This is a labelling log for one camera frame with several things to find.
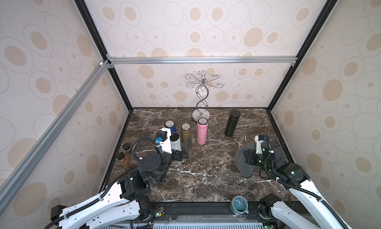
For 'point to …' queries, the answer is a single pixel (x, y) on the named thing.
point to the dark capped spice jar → (126, 147)
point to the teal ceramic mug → (239, 204)
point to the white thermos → (174, 139)
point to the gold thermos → (186, 132)
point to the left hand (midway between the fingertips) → (185, 136)
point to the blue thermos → (170, 124)
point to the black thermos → (231, 122)
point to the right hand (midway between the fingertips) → (249, 152)
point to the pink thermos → (202, 130)
